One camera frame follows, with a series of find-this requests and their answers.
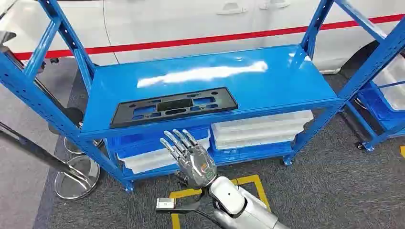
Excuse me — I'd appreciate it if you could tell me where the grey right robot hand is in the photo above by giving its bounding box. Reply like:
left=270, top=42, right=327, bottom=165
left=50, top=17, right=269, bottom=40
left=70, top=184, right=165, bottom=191
left=159, top=129, right=218, bottom=189

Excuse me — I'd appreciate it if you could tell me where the black plastic plate frame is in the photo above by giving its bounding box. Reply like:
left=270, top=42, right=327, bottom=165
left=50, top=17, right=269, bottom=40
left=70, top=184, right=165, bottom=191
left=109, top=87, right=239, bottom=129

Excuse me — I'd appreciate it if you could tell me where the translucent plastic storage box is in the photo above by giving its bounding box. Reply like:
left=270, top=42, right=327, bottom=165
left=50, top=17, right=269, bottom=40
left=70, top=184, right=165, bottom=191
left=373, top=55, right=405, bottom=112
left=117, top=131, right=212, bottom=175
left=211, top=109, right=314, bottom=151

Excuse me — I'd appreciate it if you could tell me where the blue metal shelf rack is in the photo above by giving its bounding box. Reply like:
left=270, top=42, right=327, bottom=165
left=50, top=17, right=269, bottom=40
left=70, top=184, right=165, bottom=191
left=0, top=0, right=405, bottom=193

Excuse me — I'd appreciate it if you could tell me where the chrome bar stool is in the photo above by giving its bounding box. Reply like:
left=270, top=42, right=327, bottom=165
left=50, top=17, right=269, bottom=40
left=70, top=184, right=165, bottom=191
left=0, top=121, right=101, bottom=201
left=47, top=106, right=106, bottom=156

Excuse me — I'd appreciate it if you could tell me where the white car with red stripe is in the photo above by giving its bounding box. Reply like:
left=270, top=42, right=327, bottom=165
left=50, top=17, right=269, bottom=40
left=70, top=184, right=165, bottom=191
left=0, top=0, right=405, bottom=80

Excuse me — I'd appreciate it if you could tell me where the small blue metal rack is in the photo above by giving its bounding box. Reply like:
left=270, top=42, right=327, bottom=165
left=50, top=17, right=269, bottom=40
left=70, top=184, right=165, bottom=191
left=344, top=53, right=405, bottom=153

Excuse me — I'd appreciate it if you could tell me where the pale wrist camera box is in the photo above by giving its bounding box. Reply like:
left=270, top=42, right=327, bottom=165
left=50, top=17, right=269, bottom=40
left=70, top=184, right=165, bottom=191
left=156, top=197, right=176, bottom=211

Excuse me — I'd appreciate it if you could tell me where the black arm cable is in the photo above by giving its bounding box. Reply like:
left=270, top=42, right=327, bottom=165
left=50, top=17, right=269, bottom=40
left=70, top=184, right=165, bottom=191
left=191, top=209, right=223, bottom=228

